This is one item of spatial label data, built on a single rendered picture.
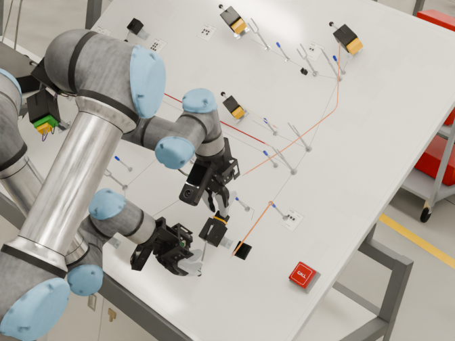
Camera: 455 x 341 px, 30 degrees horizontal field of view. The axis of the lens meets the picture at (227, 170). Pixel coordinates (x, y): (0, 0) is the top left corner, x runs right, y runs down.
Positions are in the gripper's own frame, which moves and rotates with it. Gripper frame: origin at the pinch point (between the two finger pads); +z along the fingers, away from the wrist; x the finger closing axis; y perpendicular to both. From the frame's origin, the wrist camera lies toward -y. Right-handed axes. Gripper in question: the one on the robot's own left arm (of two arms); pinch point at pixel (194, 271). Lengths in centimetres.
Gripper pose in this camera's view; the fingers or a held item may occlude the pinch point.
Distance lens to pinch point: 214.5
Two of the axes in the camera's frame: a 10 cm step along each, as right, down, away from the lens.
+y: 7.7, -4.8, -4.2
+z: 6.4, 5.1, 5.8
